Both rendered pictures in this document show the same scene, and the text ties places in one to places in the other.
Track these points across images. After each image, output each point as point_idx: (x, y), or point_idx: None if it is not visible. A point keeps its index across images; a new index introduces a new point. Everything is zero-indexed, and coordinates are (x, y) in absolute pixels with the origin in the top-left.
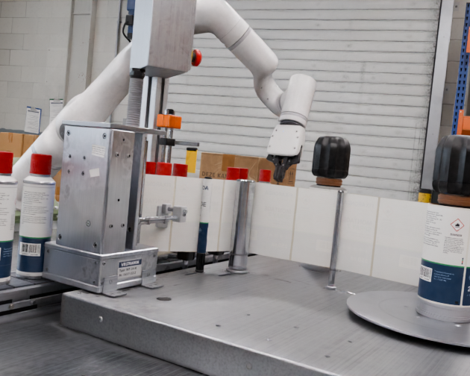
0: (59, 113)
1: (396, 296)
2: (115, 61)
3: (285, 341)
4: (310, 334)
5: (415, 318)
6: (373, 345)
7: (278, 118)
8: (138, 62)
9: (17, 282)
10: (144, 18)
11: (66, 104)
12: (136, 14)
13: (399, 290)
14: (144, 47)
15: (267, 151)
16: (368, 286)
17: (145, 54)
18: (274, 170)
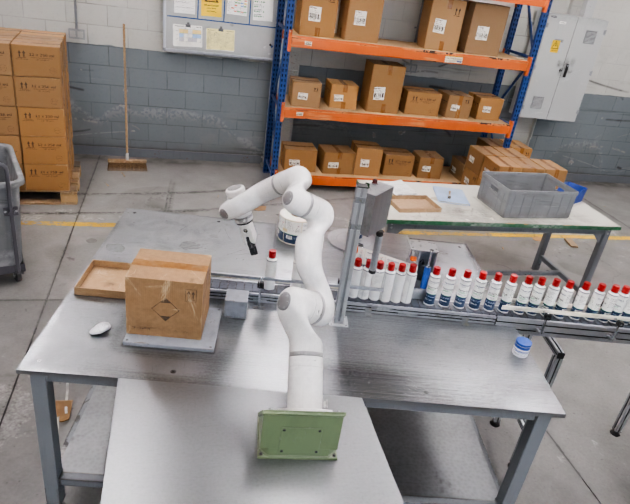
0: (308, 320)
1: (344, 246)
2: (321, 244)
3: (406, 258)
4: (397, 256)
5: (366, 243)
6: (390, 249)
7: (245, 220)
8: (378, 228)
9: (436, 302)
10: (384, 206)
11: (307, 308)
12: (377, 206)
13: (324, 248)
14: (384, 219)
15: (255, 242)
16: (327, 253)
17: (385, 222)
18: (254, 250)
